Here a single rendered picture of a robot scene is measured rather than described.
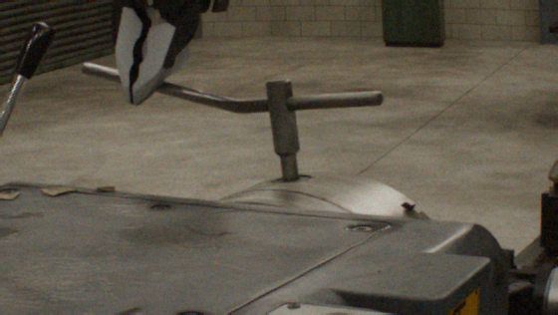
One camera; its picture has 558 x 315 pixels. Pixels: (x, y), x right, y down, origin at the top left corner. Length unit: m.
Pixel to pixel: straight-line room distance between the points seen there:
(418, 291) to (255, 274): 0.10
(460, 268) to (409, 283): 0.04
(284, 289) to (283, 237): 0.12
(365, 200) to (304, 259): 0.29
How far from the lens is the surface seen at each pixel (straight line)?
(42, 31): 0.84
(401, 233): 0.81
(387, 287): 0.69
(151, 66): 1.13
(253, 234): 0.82
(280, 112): 1.06
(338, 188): 1.05
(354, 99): 1.02
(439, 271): 0.72
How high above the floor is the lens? 1.46
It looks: 11 degrees down
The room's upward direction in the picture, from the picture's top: 2 degrees counter-clockwise
